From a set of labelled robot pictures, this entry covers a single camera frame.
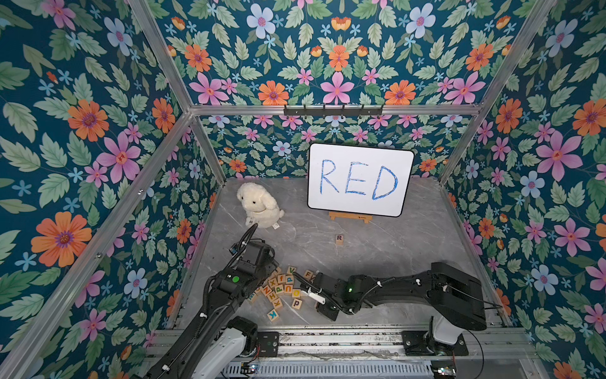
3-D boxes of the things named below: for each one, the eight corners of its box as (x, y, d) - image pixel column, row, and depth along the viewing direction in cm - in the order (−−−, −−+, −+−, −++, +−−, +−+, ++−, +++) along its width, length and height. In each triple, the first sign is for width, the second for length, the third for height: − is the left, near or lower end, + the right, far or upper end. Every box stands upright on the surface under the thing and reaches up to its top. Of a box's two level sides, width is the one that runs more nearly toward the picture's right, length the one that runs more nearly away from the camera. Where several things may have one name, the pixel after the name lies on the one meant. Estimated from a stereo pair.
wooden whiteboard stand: (328, 220, 106) (328, 214, 103) (328, 217, 107) (328, 211, 104) (371, 224, 105) (372, 218, 101) (370, 221, 106) (372, 215, 102)
